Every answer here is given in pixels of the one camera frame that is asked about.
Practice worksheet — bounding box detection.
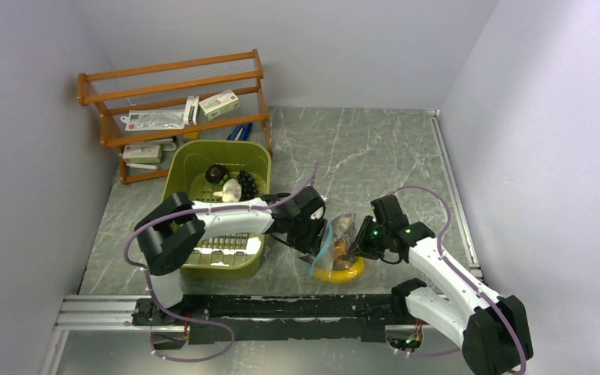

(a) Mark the white box lower shelf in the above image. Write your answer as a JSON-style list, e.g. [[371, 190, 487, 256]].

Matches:
[[122, 145, 163, 163]]

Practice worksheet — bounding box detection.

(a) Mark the white green box on shelf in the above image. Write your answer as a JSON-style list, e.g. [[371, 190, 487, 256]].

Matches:
[[198, 90, 240, 120]]

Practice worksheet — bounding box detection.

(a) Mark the dark fake grape bunch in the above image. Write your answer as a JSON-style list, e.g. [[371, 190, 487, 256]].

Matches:
[[237, 170, 259, 202]]

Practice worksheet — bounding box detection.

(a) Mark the yellow fake banana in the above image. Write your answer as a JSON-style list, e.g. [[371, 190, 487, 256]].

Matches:
[[312, 257, 366, 284]]

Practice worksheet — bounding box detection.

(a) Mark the small white upright box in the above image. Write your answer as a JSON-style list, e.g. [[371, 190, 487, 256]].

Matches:
[[183, 96, 200, 126]]

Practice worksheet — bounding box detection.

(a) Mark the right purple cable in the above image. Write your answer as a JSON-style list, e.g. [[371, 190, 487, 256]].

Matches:
[[390, 185, 527, 375]]

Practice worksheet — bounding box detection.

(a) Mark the clear zip top bag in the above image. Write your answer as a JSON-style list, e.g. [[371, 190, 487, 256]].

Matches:
[[298, 213, 356, 277]]

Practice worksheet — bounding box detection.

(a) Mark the dark fake mangosteen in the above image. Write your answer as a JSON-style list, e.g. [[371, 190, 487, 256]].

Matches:
[[205, 164, 230, 186]]

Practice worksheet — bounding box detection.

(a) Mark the clear blister pack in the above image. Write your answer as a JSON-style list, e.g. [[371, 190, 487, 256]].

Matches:
[[120, 110, 185, 131]]

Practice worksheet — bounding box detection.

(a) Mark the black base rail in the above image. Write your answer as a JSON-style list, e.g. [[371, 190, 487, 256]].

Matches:
[[131, 294, 416, 345]]

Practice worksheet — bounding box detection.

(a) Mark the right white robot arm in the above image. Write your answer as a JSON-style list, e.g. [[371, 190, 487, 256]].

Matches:
[[352, 195, 534, 374]]

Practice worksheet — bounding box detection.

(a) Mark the orange wooden shelf rack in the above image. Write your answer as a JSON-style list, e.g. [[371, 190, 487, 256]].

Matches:
[[77, 49, 273, 184]]

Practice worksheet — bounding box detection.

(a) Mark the aluminium frame rail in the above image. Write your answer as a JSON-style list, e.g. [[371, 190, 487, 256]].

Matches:
[[55, 295, 141, 331]]

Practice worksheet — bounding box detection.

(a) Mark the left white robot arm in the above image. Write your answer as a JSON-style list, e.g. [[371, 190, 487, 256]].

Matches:
[[133, 186, 327, 325]]

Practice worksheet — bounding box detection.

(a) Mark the blue stapler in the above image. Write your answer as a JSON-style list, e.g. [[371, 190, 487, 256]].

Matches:
[[227, 123, 253, 141]]

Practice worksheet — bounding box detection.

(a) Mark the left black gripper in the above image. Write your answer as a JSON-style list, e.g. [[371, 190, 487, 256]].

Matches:
[[286, 215, 329, 259]]

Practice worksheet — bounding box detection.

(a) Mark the olive green plastic bin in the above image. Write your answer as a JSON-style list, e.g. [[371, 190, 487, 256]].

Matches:
[[160, 139, 273, 281]]

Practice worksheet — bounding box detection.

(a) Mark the white fake mushroom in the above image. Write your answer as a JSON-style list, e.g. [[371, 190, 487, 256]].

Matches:
[[212, 179, 242, 203]]

